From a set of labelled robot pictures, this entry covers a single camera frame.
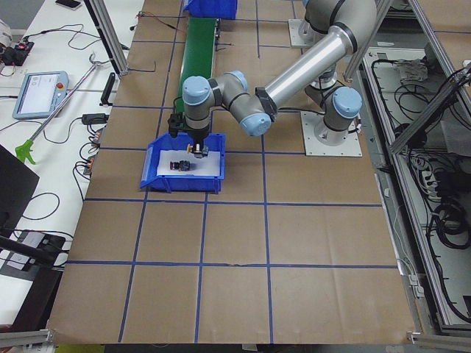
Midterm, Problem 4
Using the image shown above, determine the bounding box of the aluminium frame post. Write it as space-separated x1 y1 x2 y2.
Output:
84 0 129 76

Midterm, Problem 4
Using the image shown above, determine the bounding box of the white foam pad left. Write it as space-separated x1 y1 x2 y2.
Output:
157 150 224 177

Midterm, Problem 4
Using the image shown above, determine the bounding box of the green handled reacher grabber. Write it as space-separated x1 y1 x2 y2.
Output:
15 52 108 165

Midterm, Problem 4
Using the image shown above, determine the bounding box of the teach pendant tablet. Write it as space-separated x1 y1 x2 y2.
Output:
12 71 69 120

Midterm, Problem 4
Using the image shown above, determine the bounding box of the right blue plastic bin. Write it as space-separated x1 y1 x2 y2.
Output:
184 0 238 19

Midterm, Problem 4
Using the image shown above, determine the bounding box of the blue plastic bin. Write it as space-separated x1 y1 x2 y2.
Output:
140 133 226 193
184 0 238 19

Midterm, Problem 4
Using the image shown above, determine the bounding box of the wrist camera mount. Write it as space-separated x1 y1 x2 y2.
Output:
168 113 185 138

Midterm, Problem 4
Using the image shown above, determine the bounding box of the left blue plastic bin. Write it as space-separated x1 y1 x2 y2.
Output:
140 133 226 193

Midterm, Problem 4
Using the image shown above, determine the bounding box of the green conveyor belt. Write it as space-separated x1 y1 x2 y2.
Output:
174 18 218 113

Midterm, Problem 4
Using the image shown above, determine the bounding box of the red push button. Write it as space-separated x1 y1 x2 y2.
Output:
169 160 191 172

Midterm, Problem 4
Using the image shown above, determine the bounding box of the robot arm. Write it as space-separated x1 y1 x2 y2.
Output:
182 0 377 157

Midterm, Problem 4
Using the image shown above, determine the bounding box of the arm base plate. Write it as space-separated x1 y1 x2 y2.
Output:
300 111 362 157
288 19 315 49

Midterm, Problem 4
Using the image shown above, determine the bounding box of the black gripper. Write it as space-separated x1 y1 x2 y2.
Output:
191 129 207 158

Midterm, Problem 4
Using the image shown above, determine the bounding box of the black power adapter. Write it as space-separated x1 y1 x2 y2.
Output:
81 113 109 125

